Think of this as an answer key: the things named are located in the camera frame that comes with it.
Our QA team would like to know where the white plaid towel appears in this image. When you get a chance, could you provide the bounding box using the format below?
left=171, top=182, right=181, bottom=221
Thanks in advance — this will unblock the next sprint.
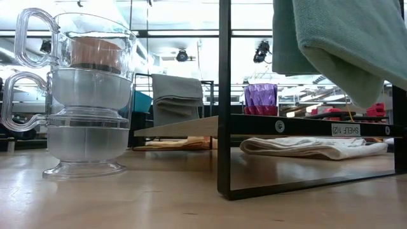
left=240, top=136, right=389, bottom=161

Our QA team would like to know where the red plastic bin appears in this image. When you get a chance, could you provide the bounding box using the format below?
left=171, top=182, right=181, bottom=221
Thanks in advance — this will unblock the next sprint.
left=366, top=102, right=387, bottom=118

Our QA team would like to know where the purple faceted tumbler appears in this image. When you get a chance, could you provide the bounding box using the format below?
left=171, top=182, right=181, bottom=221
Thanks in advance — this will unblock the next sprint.
left=244, top=83, right=279, bottom=108

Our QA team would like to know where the long wooden board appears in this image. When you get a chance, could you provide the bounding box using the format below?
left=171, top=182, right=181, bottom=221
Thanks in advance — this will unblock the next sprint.
left=132, top=0, right=407, bottom=201

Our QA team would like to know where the clear plastic cup with handle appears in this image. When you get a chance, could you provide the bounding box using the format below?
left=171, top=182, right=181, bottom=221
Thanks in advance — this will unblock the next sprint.
left=14, top=8, right=138, bottom=128
left=1, top=71, right=134, bottom=179

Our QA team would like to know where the light teal towel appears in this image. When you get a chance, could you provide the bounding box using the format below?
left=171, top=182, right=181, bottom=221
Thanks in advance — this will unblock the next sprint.
left=272, top=0, right=407, bottom=109

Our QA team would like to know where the flat red object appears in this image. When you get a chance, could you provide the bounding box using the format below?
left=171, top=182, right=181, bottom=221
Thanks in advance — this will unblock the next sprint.
left=310, top=107, right=343, bottom=116

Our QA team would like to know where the peach plastic cup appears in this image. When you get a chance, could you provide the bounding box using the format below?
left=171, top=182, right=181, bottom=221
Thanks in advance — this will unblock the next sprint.
left=69, top=36, right=124, bottom=69

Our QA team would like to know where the thin yellow cord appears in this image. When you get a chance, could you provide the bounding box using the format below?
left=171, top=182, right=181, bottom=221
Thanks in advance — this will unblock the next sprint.
left=345, top=101, right=355, bottom=122

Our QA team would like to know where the yellow towel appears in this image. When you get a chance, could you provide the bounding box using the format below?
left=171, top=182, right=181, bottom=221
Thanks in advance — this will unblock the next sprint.
left=133, top=136, right=213, bottom=151

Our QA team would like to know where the gray towel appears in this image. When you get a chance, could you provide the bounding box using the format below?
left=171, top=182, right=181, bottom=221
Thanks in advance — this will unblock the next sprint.
left=151, top=73, right=204, bottom=127

